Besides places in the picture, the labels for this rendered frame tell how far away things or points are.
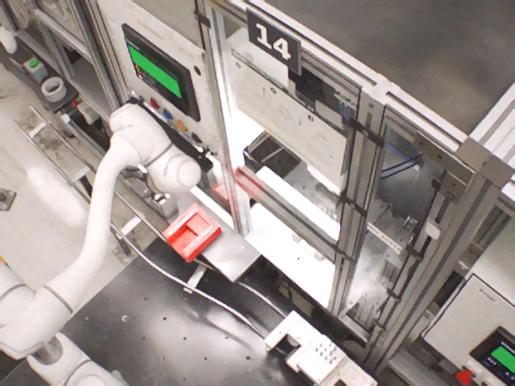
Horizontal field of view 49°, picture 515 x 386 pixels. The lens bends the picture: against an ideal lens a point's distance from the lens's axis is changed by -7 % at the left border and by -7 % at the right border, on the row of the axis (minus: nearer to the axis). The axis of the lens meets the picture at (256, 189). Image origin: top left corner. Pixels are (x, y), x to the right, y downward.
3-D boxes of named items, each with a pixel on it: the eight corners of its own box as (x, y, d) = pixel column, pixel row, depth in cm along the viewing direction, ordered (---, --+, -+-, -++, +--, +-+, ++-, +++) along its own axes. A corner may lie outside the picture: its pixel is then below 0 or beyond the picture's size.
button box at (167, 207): (152, 206, 210) (144, 190, 199) (168, 191, 212) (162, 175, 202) (166, 220, 207) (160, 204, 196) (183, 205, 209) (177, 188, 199)
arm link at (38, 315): (65, 301, 132) (27, 270, 136) (13, 357, 123) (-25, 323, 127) (78, 323, 143) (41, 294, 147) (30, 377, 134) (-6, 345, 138)
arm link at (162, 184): (191, 178, 172) (163, 144, 168) (215, 174, 158) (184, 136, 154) (166, 204, 167) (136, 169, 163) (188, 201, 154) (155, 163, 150)
